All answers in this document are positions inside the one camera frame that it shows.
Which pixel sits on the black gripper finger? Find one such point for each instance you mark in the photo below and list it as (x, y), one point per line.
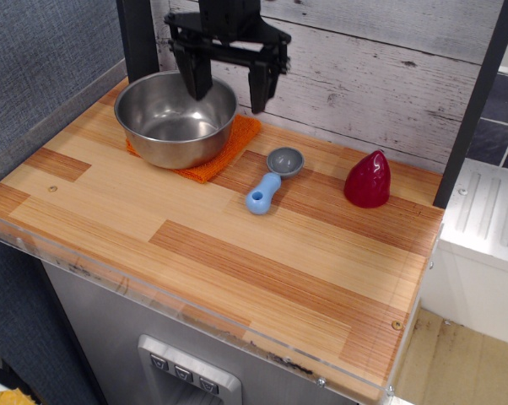
(195, 69)
(262, 80)

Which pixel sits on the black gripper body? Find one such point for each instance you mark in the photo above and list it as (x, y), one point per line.
(232, 32)

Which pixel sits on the stainless steel pot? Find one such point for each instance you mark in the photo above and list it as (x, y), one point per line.
(170, 129)

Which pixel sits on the orange folded cloth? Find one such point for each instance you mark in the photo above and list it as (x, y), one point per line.
(243, 130)

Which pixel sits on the blue grey measuring scoop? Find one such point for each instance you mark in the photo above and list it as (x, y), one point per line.
(282, 163)

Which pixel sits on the red strawberry-shaped toy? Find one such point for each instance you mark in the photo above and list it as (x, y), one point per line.
(368, 183)

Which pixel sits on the clear acrylic table guard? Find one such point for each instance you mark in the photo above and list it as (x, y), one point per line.
(219, 388)

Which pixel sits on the white ribbed box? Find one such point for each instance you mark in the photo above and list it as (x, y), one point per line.
(467, 281)

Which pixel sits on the grey cabinet with button panel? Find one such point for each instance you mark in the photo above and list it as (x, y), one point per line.
(141, 356)

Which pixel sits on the yellow object at corner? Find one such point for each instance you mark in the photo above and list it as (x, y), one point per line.
(15, 397)

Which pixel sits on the dark left frame post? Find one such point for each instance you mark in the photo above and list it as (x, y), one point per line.
(138, 38)

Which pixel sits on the dark frame post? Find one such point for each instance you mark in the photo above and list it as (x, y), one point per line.
(484, 83)
(138, 38)

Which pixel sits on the dark right frame post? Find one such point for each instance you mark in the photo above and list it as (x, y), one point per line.
(484, 83)

